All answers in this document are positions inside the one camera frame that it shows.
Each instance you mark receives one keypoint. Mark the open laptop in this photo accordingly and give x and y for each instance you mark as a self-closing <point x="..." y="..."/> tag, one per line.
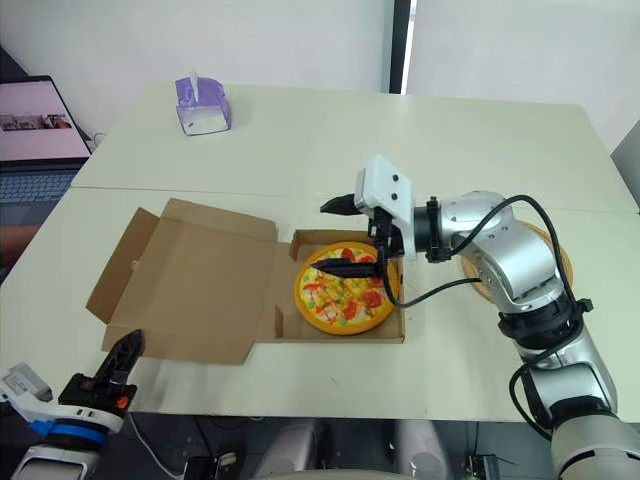
<point x="35" y="135"/>

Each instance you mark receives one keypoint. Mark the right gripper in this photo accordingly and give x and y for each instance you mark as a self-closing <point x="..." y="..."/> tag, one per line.
<point x="384" y="232"/>

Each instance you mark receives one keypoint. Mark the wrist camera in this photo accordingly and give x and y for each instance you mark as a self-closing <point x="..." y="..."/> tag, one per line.
<point x="22" y="381"/>
<point x="387" y="192"/>

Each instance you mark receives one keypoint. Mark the brown cardboard pizza box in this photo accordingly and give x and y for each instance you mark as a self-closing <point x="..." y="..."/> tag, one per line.
<point x="200" y="280"/>

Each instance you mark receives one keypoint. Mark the toy pizza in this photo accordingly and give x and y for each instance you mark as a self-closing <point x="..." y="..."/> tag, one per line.
<point x="340" y="305"/>

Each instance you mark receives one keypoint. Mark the round wooden pizza peel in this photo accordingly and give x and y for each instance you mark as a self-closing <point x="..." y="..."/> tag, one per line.
<point x="470" y="270"/>

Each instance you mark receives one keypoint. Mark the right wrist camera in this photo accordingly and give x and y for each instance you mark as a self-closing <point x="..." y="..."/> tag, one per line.
<point x="387" y="192"/>

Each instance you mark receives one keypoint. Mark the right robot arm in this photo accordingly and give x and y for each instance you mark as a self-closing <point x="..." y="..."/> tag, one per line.
<point x="530" y="260"/>

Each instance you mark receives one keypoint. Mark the purple tissue box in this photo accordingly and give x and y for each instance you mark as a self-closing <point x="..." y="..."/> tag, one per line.
<point x="202" y="107"/>

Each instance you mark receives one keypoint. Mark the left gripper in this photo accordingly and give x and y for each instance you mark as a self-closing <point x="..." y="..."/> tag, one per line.
<point x="97" y="391"/>

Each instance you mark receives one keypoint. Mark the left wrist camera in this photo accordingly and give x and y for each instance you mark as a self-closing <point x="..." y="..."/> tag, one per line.
<point x="22" y="381"/>

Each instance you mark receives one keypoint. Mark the robot body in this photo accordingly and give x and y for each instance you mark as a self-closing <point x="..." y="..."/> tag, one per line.
<point x="350" y="450"/>

